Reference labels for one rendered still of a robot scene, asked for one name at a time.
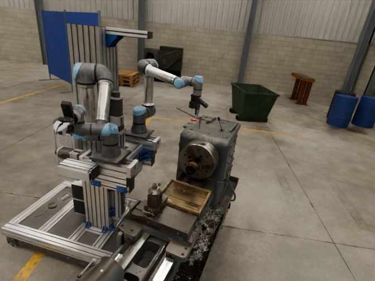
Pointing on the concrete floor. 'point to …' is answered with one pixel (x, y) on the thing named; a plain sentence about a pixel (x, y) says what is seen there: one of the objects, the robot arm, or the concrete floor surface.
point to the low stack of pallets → (129, 77)
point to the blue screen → (62, 40)
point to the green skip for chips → (251, 102)
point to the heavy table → (301, 88)
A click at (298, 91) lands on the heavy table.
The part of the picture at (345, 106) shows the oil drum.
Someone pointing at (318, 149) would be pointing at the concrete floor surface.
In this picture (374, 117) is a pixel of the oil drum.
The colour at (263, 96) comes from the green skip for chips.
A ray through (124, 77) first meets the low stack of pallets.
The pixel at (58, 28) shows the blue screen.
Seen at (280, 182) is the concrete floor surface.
